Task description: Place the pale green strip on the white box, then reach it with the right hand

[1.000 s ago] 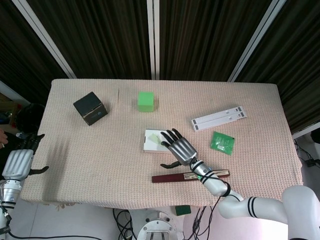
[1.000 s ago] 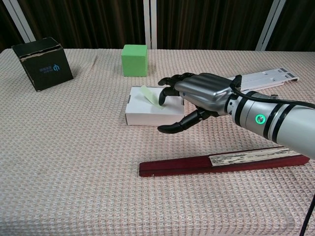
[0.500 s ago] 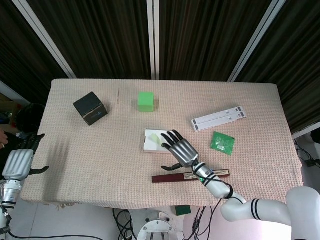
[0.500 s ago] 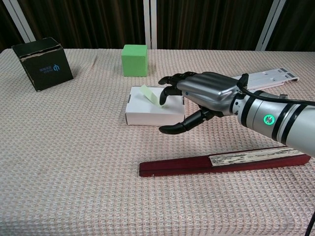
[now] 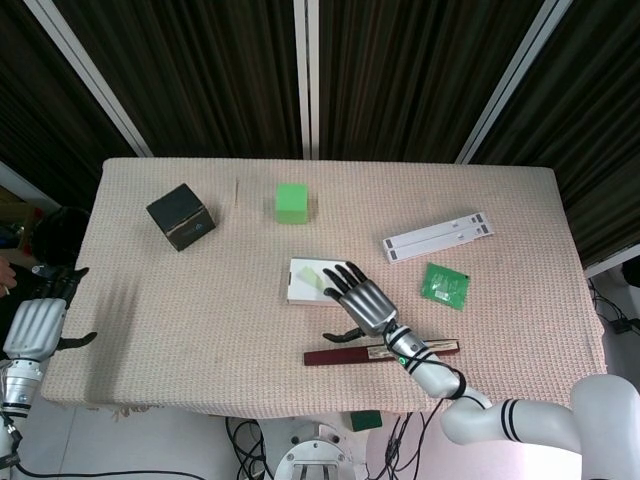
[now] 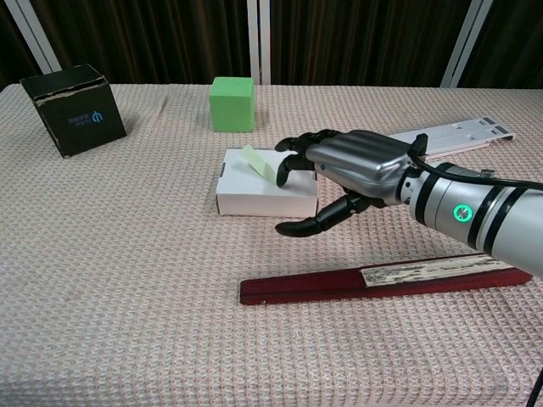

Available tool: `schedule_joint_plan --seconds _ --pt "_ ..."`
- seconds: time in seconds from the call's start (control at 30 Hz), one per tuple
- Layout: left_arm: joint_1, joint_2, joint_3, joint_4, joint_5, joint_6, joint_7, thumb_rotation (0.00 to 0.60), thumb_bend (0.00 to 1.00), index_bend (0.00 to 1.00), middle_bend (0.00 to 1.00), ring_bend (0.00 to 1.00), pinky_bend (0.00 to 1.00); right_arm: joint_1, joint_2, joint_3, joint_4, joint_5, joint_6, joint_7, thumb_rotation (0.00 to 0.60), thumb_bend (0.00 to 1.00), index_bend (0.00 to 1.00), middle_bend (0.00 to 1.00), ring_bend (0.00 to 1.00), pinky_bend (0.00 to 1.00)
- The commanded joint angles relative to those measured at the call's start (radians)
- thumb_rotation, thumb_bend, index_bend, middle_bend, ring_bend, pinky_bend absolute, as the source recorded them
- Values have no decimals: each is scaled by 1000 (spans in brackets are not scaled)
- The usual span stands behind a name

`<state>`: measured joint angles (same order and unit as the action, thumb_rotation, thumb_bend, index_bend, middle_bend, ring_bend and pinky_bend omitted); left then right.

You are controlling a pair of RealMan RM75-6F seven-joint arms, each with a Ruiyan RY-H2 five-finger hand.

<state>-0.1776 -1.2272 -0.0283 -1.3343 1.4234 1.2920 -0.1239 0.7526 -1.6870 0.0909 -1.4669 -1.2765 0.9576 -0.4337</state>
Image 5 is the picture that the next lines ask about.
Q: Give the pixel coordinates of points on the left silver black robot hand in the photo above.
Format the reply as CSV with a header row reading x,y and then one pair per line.
x,y
32,330

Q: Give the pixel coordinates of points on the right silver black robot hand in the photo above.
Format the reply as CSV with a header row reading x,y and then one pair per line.
x,y
367,302

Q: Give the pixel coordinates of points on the pale green translucent object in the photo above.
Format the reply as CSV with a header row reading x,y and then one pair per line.
x,y
310,276

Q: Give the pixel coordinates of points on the round silver robot base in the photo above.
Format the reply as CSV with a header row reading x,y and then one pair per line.
x,y
312,457

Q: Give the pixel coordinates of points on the flat white cardboard box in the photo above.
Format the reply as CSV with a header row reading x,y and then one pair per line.
x,y
305,295

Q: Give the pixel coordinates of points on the black cube box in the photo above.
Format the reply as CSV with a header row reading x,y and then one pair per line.
x,y
177,212

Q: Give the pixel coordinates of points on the maroon folding fan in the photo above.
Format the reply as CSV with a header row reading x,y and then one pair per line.
x,y
340,357

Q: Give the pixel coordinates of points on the green plastic packet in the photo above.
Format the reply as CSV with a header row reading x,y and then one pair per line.
x,y
444,287

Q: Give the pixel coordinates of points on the black round bag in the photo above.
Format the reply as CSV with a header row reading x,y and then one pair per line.
x,y
62,235

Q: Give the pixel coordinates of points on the dark green block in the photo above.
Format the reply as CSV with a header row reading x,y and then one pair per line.
x,y
365,421

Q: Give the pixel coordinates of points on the green foam cube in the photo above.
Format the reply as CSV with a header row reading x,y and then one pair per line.
x,y
291,202

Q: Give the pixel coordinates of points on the pink woven tablecloth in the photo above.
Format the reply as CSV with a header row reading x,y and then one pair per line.
x,y
225,350

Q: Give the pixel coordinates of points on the dark pleated curtain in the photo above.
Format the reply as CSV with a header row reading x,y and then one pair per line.
x,y
400,75
200,75
40,100
600,125

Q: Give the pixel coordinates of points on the black power adapter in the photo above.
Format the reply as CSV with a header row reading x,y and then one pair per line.
x,y
622,327

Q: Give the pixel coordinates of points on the white partition post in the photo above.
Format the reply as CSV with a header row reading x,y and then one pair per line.
x,y
95,80
515,80
306,75

